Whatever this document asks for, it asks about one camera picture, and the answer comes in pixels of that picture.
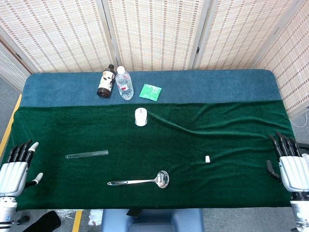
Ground woven bamboo screen panel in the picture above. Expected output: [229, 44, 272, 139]
[0, 43, 32, 94]
[0, 0, 116, 73]
[193, 0, 302, 71]
[253, 0, 309, 119]
[102, 0, 210, 72]

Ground green foil packet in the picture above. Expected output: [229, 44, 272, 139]
[139, 83, 162, 102]

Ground dark brown labelled bottle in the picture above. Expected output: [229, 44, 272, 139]
[97, 64, 115, 99]

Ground white computer mouse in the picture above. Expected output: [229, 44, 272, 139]
[134, 107, 148, 127]

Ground stainless steel ladle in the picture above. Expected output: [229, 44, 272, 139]
[107, 170, 170, 189]

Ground blue table cover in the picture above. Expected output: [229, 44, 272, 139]
[18, 69, 283, 107]

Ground crumpled white paper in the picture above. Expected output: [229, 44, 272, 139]
[88, 209, 104, 226]

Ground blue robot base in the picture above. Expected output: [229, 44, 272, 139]
[100, 208, 205, 232]

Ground dark green velvet cloth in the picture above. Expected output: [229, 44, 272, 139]
[0, 100, 309, 211]

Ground thin white cable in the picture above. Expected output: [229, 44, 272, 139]
[289, 116, 309, 128]

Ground clear glass tube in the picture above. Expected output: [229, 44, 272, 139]
[65, 150, 109, 160]

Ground clear plastic water bottle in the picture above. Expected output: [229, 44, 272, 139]
[115, 66, 134, 101]

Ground flat black device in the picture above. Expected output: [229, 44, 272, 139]
[126, 209, 143, 218]

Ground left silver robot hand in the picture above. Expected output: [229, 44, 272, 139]
[0, 139, 44, 197]

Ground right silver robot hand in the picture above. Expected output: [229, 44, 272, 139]
[266, 131, 309, 193]

